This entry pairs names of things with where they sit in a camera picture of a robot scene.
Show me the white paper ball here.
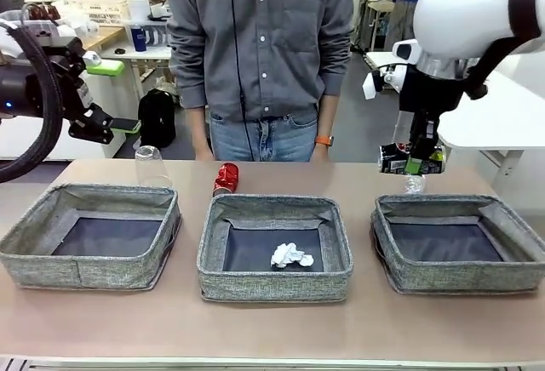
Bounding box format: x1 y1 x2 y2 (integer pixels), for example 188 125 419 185
270 241 315 269

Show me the clear plastic cup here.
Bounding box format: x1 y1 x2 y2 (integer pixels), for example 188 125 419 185
135 146 174 188

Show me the crushed black can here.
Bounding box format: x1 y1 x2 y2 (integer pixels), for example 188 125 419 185
378 142 448 175

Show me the clear plastic storage box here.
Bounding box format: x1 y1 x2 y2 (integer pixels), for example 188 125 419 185
0 8 77 49

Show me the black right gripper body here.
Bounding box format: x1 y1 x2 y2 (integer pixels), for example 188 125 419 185
399 64 465 113

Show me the white plastic crate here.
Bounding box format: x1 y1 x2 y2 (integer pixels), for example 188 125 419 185
63 0 131 27

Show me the white black sneaker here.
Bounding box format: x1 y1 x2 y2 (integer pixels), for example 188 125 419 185
147 3 171 20

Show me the brown bottles pack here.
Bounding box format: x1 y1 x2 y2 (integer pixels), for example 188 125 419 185
27 3 60 21

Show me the grey fabric basket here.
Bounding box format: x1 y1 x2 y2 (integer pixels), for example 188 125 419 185
0 182 183 291
370 193 545 295
196 194 354 303

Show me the black backpack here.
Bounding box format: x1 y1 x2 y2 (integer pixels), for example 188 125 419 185
138 88 177 150

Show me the clear plastic bottle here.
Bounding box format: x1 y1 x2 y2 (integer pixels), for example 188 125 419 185
402 174 427 196

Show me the person's right forearm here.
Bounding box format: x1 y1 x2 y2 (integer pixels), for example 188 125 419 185
181 98 210 151

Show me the thin black shirt cable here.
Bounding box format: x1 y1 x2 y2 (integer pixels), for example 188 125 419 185
227 0 256 162

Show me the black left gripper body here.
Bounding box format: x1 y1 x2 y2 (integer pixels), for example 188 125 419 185
0 63 93 119

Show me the white jar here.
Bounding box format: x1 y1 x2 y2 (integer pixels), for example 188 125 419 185
127 0 151 23

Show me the white low desk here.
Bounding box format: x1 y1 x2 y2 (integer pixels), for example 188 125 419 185
100 43 174 95

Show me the crushed red can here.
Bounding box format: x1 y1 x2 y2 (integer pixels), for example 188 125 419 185
212 162 240 197

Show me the white table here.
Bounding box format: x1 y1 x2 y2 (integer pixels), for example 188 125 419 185
365 49 545 163

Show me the person in grey shirt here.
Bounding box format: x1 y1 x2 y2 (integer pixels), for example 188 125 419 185
165 0 354 163

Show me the person's left forearm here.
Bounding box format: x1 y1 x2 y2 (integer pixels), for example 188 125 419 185
317 94 341 138

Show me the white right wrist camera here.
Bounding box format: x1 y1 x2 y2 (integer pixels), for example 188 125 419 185
391 38 423 66

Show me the blue bottle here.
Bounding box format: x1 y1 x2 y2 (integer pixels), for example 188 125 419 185
129 24 149 53

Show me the wood-topped white counter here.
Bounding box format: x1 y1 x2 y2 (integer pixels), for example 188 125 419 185
0 26 127 162

